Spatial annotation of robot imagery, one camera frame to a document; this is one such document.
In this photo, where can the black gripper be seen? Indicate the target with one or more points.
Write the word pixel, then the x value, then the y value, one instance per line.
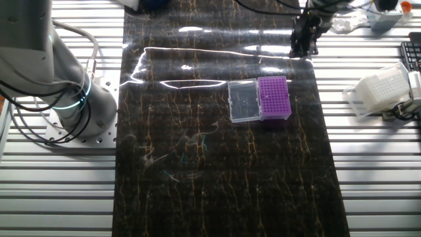
pixel 307 24

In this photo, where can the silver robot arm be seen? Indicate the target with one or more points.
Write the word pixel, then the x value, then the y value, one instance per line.
pixel 33 49

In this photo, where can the purple pipette tip holder box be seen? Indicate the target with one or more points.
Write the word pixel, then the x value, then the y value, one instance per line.
pixel 274 98

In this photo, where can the white pipette tip box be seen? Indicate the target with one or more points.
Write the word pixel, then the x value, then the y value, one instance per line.
pixel 381 89

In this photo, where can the white crumpled paper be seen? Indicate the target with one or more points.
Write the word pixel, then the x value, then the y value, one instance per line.
pixel 345 23

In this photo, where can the grey green button box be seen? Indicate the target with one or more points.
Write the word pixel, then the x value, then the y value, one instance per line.
pixel 385 21

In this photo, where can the orange capped white object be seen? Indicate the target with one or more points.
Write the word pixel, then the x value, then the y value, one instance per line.
pixel 406 6

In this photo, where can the black keyboard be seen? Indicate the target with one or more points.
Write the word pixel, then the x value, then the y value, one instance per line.
pixel 412 54

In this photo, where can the dark marble pattern mat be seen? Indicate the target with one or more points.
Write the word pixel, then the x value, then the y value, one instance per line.
pixel 197 181

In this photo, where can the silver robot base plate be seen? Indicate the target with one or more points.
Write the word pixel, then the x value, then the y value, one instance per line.
pixel 108 85

